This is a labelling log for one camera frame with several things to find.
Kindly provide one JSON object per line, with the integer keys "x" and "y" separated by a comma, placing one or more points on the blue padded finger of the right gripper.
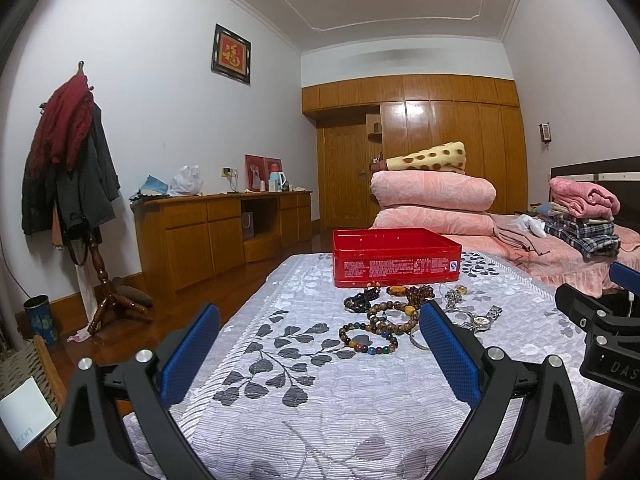
{"x": 624, "y": 276}

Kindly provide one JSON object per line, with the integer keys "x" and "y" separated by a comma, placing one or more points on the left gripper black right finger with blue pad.
{"x": 546, "y": 440}

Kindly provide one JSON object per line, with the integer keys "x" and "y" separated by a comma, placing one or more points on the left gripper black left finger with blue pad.
{"x": 92, "y": 439}

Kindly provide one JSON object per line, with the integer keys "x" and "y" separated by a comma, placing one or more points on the silver wrist watch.
{"x": 479, "y": 323}

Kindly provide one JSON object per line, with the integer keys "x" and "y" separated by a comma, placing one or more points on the large silver bangle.
{"x": 417, "y": 339}

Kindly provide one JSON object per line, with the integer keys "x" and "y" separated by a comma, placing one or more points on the plaid folded clothes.
{"x": 591, "y": 240}

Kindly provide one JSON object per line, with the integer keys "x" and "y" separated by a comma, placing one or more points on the pink bed cover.
{"x": 560, "y": 263}

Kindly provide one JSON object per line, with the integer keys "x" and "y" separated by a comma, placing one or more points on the white paper card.
{"x": 26, "y": 414}

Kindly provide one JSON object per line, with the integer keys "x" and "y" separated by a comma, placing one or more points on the pink folded towel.
{"x": 584, "y": 200}

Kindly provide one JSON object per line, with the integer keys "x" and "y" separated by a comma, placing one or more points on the dark wooden headboard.
{"x": 618, "y": 175}

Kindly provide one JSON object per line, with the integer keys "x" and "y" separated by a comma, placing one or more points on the wicker chair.
{"x": 33, "y": 361}

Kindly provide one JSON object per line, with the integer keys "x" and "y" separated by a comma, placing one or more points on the beige folded cloth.
{"x": 518, "y": 232}

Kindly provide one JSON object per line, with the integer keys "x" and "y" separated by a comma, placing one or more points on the thin silver bangle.
{"x": 460, "y": 318}

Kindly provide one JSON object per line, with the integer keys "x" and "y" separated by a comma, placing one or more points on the wooden coat stand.
{"x": 97, "y": 291}

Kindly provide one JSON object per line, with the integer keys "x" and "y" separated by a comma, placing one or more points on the blue waste bin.
{"x": 37, "y": 309}

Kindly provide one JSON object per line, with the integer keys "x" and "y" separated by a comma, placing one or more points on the brown slippers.
{"x": 132, "y": 293}

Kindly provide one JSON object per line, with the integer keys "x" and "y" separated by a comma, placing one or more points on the lower pink folded quilt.
{"x": 440, "y": 221}

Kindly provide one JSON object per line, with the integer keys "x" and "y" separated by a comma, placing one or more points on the yellow brown spotted blanket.
{"x": 448, "y": 157}

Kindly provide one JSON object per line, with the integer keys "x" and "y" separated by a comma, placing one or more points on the white floral table cloth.
{"x": 280, "y": 397}

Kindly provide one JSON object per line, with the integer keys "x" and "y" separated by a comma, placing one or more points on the long wooden sideboard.
{"x": 185, "y": 241}

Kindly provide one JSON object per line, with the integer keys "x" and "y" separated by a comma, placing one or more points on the red plastic box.
{"x": 407, "y": 256}

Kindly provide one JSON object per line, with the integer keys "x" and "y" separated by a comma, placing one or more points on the dark grey jacket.
{"x": 80, "y": 200}

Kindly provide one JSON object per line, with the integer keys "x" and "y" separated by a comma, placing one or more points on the white plastic bag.
{"x": 186, "y": 182}

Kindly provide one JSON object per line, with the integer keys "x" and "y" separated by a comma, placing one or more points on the wooden wardrobe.
{"x": 357, "y": 120}

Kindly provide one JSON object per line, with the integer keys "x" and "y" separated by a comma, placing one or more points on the dark red coat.
{"x": 63, "y": 127}

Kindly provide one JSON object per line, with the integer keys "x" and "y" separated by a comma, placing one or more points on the red photo frames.
{"x": 258, "y": 168}

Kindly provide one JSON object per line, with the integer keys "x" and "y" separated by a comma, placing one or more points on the white blue kettle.
{"x": 277, "y": 179}

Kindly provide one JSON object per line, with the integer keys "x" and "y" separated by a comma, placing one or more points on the framed red fu picture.
{"x": 231, "y": 55}

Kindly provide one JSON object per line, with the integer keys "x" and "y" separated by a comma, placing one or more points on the silver chain yellow bead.
{"x": 454, "y": 296}

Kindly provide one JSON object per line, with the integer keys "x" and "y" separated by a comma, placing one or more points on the wall phone unit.
{"x": 545, "y": 133}

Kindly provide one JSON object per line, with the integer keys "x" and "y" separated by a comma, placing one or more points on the wall socket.
{"x": 229, "y": 172}

